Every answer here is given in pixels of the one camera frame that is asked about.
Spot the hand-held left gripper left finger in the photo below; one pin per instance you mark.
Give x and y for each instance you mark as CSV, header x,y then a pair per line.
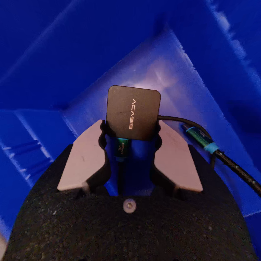
x,y
83,163

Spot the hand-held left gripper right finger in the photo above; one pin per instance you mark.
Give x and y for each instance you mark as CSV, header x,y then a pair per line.
x,y
177,165

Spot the black square usb hub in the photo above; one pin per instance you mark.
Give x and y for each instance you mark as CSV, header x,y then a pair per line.
x,y
122,110

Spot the blue plastic bin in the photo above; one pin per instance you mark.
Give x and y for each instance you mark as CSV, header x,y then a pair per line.
x,y
61,61

